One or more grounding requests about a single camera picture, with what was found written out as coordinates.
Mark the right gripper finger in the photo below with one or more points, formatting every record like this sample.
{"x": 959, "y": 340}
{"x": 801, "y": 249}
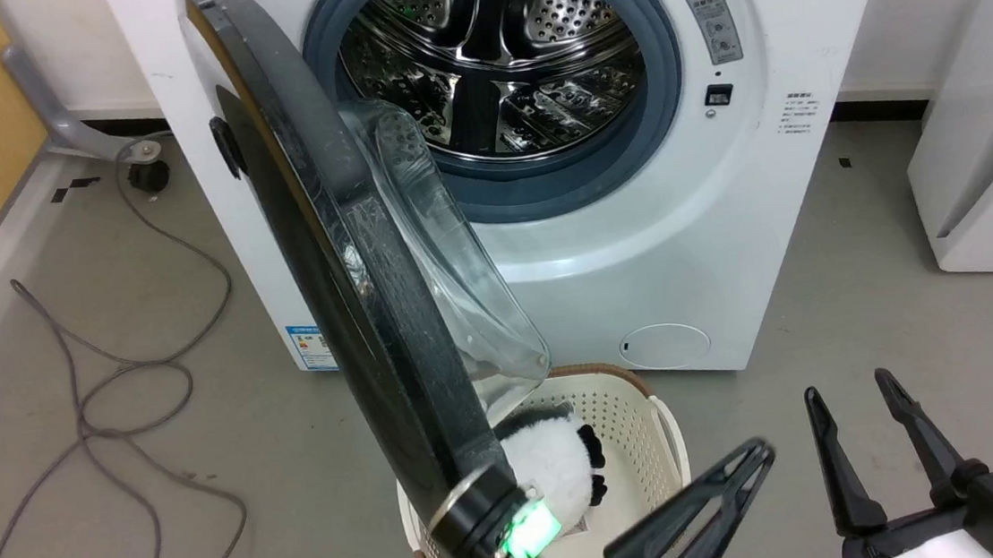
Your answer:
{"x": 929, "y": 448}
{"x": 842, "y": 473}

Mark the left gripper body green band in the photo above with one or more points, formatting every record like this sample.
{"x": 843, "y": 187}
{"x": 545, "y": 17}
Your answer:
{"x": 527, "y": 530}

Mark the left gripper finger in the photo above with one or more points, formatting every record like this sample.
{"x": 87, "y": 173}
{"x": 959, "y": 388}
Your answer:
{"x": 680, "y": 524}

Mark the dark round washing machine door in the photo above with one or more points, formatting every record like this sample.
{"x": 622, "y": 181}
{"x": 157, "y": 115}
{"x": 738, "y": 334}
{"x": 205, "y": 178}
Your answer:
{"x": 313, "y": 241}

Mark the white front-load washing machine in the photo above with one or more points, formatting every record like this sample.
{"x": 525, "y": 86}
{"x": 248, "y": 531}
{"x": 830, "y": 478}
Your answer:
{"x": 690, "y": 235}

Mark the grey rubber door gasket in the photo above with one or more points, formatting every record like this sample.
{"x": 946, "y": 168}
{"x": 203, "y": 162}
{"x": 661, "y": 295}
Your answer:
{"x": 629, "y": 155}

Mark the black door latch socket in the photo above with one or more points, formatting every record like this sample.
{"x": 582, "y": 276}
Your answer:
{"x": 719, "y": 95}

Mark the steel washing machine drum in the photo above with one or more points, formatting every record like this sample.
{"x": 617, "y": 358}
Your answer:
{"x": 495, "y": 54}

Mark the black and white panda plush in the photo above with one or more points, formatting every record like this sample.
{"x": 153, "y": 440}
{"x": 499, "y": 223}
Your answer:
{"x": 549, "y": 468}

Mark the cream plastic laundry basket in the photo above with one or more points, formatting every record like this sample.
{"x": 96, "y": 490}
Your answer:
{"x": 631, "y": 429}

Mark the round drain filter cover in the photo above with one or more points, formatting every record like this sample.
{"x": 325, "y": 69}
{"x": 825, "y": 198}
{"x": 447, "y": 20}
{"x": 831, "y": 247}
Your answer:
{"x": 664, "y": 345}

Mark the blue energy label sticker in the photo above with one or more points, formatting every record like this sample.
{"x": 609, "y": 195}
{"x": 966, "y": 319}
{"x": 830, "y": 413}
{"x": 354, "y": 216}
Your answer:
{"x": 312, "y": 346}

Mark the grey warning label sticker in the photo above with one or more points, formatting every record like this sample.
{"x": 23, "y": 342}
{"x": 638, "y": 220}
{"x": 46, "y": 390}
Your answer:
{"x": 713, "y": 22}

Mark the black caster wheel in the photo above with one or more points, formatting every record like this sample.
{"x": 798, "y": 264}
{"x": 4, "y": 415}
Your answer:
{"x": 149, "y": 176}

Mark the grey metal stand leg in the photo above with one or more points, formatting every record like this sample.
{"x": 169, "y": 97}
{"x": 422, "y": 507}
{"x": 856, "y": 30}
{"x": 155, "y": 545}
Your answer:
{"x": 56, "y": 120}

